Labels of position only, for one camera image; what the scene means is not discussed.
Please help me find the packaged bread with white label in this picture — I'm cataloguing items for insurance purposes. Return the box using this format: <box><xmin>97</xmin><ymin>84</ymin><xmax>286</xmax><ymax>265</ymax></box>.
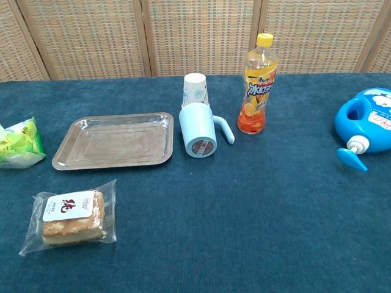
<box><xmin>18</xmin><ymin>179</ymin><xmax>118</xmax><ymax>257</ymax></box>

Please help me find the rectangular stainless steel tray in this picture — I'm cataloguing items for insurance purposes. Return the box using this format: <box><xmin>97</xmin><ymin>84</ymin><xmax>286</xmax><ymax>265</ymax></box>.
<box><xmin>51</xmin><ymin>112</ymin><xmax>175</xmax><ymax>171</ymax></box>

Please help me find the light blue plastic mug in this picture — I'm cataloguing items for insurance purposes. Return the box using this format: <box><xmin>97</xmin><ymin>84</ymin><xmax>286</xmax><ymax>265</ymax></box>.
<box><xmin>178</xmin><ymin>103</ymin><xmax>235</xmax><ymax>159</ymax></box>

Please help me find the white printed paper cup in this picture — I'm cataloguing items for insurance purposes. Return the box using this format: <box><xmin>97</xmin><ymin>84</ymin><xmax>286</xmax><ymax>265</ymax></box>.
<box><xmin>181</xmin><ymin>73</ymin><xmax>210</xmax><ymax>109</ymax></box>

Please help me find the blue table cloth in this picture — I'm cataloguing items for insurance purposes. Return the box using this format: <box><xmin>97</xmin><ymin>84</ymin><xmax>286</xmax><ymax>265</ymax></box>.
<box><xmin>0</xmin><ymin>72</ymin><xmax>391</xmax><ymax>293</ymax></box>

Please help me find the orange iced tea bottle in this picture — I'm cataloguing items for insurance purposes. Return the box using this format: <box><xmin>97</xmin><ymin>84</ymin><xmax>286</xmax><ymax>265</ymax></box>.
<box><xmin>237</xmin><ymin>32</ymin><xmax>279</xmax><ymax>135</ymax></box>

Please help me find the woven rattan folding screen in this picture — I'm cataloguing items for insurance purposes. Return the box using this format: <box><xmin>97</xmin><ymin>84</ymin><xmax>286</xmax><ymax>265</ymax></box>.
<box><xmin>0</xmin><ymin>0</ymin><xmax>391</xmax><ymax>81</ymax></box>

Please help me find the blue pump dispenser bottle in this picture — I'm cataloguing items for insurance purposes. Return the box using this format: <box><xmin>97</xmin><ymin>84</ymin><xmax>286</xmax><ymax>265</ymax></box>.
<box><xmin>334</xmin><ymin>87</ymin><xmax>391</xmax><ymax>173</ymax></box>

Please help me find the green snack bag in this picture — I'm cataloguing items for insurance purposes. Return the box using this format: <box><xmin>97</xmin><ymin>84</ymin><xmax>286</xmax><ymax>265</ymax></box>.
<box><xmin>0</xmin><ymin>117</ymin><xmax>46</xmax><ymax>170</ymax></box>

